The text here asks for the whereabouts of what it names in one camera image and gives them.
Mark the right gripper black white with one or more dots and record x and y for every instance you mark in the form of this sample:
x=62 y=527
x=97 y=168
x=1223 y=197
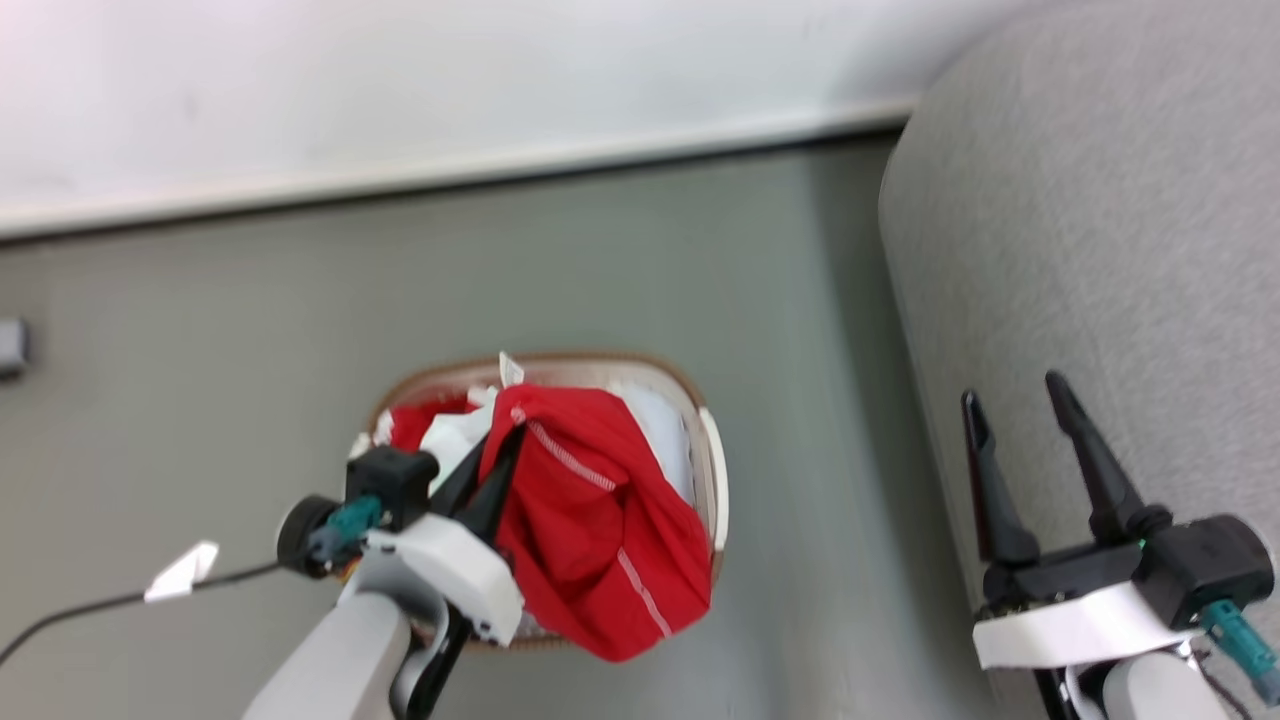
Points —
x=1070 y=605

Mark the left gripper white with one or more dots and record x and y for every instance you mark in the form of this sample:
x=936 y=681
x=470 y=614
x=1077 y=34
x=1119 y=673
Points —
x=455 y=570

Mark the red garment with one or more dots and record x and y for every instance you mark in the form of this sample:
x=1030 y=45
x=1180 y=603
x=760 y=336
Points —
x=590 y=520

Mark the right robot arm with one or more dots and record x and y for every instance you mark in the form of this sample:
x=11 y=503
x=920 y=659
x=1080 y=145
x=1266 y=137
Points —
x=1160 y=690

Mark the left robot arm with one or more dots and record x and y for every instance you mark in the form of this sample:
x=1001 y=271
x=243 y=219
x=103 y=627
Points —
x=330 y=660

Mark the woven brown laundry basket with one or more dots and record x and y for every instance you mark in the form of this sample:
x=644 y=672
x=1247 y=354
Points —
x=712 y=470

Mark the left wrist teal connector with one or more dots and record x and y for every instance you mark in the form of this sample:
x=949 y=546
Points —
x=345 y=525

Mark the wrist teal connector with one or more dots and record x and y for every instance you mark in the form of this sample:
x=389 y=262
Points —
x=345 y=525
x=1245 y=645

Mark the white garment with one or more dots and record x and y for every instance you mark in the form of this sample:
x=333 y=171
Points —
x=660 y=425

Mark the grey fabric sofa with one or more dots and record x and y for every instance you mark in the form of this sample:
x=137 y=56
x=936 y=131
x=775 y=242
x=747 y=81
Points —
x=1100 y=250

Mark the right wrist teal connector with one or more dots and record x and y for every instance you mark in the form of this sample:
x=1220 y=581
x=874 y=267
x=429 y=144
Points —
x=1245 y=645

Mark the white baseboard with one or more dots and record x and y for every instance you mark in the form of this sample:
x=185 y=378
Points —
x=400 y=175

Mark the small grey box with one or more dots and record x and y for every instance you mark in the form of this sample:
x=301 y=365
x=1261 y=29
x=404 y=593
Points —
x=12 y=346

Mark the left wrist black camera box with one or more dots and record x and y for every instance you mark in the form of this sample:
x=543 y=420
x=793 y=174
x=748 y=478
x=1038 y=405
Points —
x=392 y=485

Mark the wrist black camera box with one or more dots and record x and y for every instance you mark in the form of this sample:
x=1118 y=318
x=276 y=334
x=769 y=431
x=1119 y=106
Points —
x=1210 y=565
x=392 y=485

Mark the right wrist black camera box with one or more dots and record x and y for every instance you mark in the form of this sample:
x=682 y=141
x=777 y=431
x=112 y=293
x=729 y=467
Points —
x=1210 y=565

